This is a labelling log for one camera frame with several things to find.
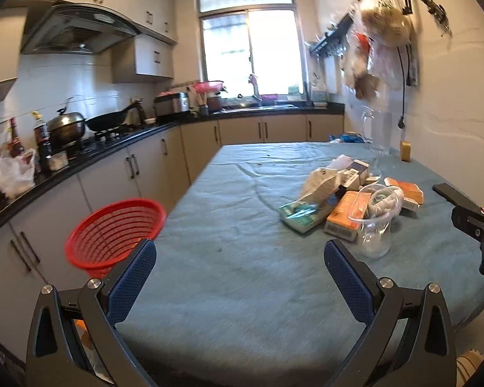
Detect torn orange carton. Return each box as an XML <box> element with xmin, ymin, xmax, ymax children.
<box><xmin>384</xmin><ymin>177</ymin><xmax>424</xmax><ymax>205</ymax></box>

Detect white sock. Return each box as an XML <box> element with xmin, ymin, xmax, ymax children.
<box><xmin>367</xmin><ymin>186</ymin><xmax>404</xmax><ymax>218</ymax></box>

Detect clear plastic cup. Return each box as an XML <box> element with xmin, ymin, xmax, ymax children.
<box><xmin>357</xmin><ymin>184</ymin><xmax>400</xmax><ymax>259</ymax></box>

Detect blue white medicine box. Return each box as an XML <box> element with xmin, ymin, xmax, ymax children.
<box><xmin>338</xmin><ymin>160</ymin><xmax>370</xmax><ymax>191</ymax></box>

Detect long orange medicine box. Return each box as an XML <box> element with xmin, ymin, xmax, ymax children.
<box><xmin>324</xmin><ymin>191</ymin><xmax>371</xmax><ymax>242</ymax></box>

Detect knotted clear plastic bag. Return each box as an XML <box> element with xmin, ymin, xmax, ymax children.
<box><xmin>327</xmin><ymin>155</ymin><xmax>353</xmax><ymax>171</ymax></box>

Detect beige striped snack bag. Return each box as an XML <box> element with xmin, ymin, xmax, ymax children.
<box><xmin>298</xmin><ymin>168</ymin><xmax>341</xmax><ymax>204</ymax></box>

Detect green tissue packet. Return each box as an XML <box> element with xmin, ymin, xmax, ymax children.
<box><xmin>279</xmin><ymin>201</ymin><xmax>334</xmax><ymax>234</ymax></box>

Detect lower kitchen cabinets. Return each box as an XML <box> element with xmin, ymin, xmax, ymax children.
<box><xmin>0</xmin><ymin>113</ymin><xmax>345</xmax><ymax>363</ymax></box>

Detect kitchen cabinets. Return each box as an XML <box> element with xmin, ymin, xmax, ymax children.
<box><xmin>0</xmin><ymin>0</ymin><xmax>176</xmax><ymax>101</ymax></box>
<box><xmin>0</xmin><ymin>113</ymin><xmax>345</xmax><ymax>363</ymax></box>

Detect kitchen faucet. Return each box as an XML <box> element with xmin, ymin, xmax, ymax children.
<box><xmin>248</xmin><ymin>74</ymin><xmax>262</xmax><ymax>102</ymax></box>

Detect kitchen window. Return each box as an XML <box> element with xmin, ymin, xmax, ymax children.
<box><xmin>197</xmin><ymin>0</ymin><xmax>307</xmax><ymax>100</ymax></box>

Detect upper kitchen cabinets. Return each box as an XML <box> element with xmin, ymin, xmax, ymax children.
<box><xmin>0</xmin><ymin>0</ymin><xmax>176</xmax><ymax>101</ymax></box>

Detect red plastic mesh basket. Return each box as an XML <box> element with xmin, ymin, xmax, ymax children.
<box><xmin>64</xmin><ymin>198</ymin><xmax>167</xmax><ymax>279</ymax></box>

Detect clear glass pitcher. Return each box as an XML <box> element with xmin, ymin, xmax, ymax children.
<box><xmin>362</xmin><ymin>107</ymin><xmax>392</xmax><ymax>155</ymax></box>

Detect blue bag behind table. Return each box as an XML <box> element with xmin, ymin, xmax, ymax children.
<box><xmin>328</xmin><ymin>132</ymin><xmax>365</xmax><ymax>143</ymax></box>

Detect grey-green table cloth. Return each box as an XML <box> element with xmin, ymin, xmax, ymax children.
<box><xmin>118</xmin><ymin>143</ymin><xmax>484</xmax><ymax>386</ymax></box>

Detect white plastic bag on counter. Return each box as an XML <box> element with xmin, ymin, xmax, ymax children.
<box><xmin>0</xmin><ymin>149</ymin><xmax>36</xmax><ymax>199</ymax></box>

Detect hanging bag of goods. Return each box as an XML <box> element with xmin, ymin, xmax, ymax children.
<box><xmin>343</xmin><ymin>0</ymin><xmax>412</xmax><ymax>101</ymax></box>

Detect dark soy sauce bottle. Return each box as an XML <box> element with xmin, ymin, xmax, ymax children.
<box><xmin>31</xmin><ymin>111</ymin><xmax>52</xmax><ymax>174</ymax></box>

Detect brown sauce bottle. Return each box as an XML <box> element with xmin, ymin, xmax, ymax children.
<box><xmin>8</xmin><ymin>117</ymin><xmax>25</xmax><ymax>157</ymax></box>

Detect steel pot with lid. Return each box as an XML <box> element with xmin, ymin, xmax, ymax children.
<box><xmin>47</xmin><ymin>97</ymin><xmax>86</xmax><ymax>147</ymax></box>

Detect black wok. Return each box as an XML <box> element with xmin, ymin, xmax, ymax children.
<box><xmin>86</xmin><ymin>101</ymin><xmax>146</xmax><ymax>133</ymax></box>

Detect silver rice cooker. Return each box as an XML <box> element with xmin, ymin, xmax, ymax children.
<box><xmin>154</xmin><ymin>92</ymin><xmax>189</xmax><ymax>118</ymax></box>

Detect pink colander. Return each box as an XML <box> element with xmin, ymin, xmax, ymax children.
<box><xmin>192</xmin><ymin>80</ymin><xmax>224</xmax><ymax>94</ymax></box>

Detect range hood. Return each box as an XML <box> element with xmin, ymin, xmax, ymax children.
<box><xmin>22</xmin><ymin>4</ymin><xmax>138</xmax><ymax>55</ymax></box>

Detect black hanging power cable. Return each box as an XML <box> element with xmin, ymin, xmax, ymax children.
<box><xmin>395</xmin><ymin>45</ymin><xmax>408</xmax><ymax>130</ymax></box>

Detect black wall shelf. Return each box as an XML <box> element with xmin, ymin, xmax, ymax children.
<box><xmin>309</xmin><ymin>12</ymin><xmax>353</xmax><ymax>58</ymax></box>

